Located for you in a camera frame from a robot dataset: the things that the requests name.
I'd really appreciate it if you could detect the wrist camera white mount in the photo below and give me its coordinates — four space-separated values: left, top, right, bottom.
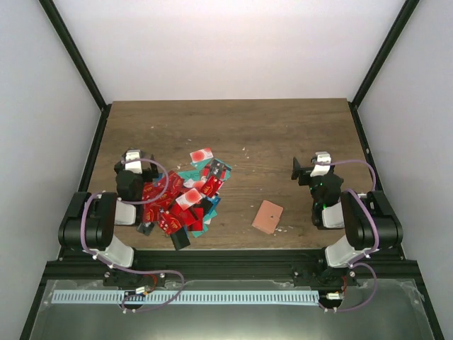
310 152 331 177
124 149 142 174

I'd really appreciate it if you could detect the pink leather card holder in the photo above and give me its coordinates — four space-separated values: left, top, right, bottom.
252 200 283 234

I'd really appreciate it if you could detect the black card at front edge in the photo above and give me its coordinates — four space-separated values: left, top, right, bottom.
171 228 190 251

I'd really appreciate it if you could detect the black aluminium frame rail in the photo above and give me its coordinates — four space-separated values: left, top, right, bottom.
45 247 418 284

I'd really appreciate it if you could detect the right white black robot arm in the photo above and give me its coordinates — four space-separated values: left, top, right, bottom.
291 152 403 285

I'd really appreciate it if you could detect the red card left pile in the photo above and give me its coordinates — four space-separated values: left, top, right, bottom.
142 171 184 222

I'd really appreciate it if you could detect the black red striped card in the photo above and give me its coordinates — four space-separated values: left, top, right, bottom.
203 159 231 181

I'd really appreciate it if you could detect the white red circle card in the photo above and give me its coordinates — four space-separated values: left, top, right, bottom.
176 188 203 210
190 147 214 163

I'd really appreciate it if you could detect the teal card pile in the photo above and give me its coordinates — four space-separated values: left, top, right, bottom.
178 170 200 188
191 210 217 237

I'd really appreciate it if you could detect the red VIP card front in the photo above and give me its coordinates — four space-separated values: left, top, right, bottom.
159 211 183 235

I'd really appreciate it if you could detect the white red circle card top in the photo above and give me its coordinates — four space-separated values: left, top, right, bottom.
190 147 214 163

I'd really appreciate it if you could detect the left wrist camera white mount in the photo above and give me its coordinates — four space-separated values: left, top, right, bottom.
124 149 142 174

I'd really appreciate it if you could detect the black card low left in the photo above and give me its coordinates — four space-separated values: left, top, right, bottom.
136 222 154 236

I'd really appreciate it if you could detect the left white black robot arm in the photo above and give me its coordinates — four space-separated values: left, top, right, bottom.
58 149 166 286

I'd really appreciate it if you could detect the red gold logo card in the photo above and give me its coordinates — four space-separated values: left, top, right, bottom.
200 176 223 198

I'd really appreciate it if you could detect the teal card upper pile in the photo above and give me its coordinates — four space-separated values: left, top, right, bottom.
178 170 200 188

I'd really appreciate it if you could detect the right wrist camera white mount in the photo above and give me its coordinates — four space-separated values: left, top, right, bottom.
310 152 331 177

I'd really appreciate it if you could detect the light blue slotted cable duct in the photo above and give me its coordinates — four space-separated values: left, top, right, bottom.
51 290 319 306

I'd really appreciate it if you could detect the blue card under pile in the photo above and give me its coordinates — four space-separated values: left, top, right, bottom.
207 195 221 214

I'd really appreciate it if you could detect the teal card front pile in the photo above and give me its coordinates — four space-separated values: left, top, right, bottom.
191 210 217 237

